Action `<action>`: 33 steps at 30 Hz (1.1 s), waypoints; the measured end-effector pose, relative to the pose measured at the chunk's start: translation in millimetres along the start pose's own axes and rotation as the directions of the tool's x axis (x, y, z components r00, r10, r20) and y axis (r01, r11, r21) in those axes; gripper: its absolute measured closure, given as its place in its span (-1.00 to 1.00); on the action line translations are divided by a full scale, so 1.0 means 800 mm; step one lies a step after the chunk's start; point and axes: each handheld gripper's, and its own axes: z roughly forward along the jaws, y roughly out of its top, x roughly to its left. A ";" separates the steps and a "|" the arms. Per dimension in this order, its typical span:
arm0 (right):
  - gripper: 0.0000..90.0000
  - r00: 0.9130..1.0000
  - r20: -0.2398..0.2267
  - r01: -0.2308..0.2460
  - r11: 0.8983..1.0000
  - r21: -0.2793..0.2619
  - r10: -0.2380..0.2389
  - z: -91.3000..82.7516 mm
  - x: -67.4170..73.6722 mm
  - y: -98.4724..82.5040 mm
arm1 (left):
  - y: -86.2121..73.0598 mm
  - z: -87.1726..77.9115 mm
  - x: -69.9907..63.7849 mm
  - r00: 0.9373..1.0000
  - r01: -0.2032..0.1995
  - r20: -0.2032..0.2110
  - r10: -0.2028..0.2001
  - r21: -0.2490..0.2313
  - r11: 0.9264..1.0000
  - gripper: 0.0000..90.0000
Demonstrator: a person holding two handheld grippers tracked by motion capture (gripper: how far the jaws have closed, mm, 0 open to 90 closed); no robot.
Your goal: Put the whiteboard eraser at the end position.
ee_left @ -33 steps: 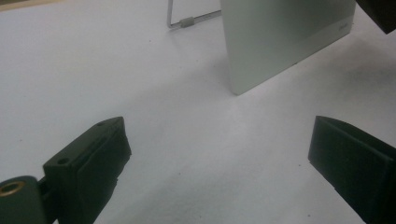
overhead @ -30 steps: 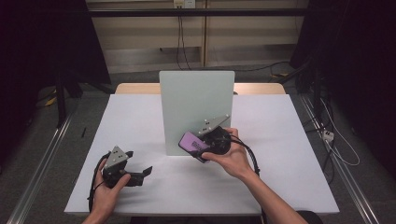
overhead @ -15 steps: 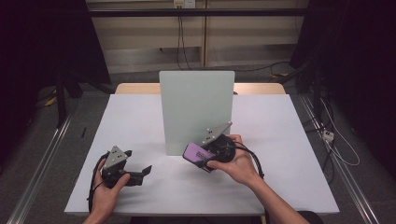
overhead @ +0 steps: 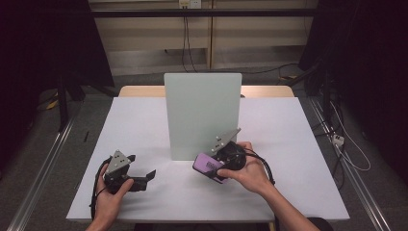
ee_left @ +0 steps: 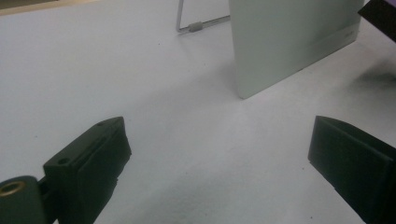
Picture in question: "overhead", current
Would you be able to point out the person's left hand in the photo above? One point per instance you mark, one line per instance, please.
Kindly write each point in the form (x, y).
(110, 202)

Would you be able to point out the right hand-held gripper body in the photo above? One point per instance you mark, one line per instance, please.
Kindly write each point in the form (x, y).
(231, 150)

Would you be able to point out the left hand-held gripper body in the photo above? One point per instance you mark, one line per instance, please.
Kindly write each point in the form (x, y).
(116, 165)

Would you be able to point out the person's right hand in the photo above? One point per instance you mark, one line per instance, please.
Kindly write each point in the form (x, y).
(253, 174)

